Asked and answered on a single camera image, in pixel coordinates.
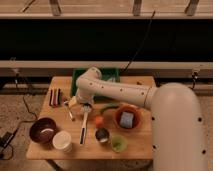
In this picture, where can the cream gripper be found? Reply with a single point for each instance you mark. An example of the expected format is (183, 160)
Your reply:
(72, 102)

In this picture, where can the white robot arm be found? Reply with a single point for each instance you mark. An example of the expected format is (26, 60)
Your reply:
(178, 133)

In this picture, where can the white plastic cup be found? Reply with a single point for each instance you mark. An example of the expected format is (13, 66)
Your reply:
(62, 141)

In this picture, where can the small metal cup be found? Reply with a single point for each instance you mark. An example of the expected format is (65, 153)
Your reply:
(102, 135)

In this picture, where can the green plastic cup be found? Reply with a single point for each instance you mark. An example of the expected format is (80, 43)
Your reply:
(118, 143)

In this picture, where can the white dish brush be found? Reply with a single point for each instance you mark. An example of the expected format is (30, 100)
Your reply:
(87, 108)

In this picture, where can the orange fruit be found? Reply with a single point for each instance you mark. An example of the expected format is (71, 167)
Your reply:
(99, 121)

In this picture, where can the green plastic tray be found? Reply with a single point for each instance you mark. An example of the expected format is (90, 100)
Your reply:
(106, 73)

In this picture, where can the dark purple bowl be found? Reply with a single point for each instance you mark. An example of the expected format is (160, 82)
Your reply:
(43, 130)

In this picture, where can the grey cloth in tray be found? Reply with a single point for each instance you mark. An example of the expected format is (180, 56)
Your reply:
(111, 79)

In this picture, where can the blue sponge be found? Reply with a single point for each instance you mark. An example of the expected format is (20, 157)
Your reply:
(126, 120)

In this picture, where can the red bowl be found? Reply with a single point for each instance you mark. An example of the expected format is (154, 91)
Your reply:
(127, 108)

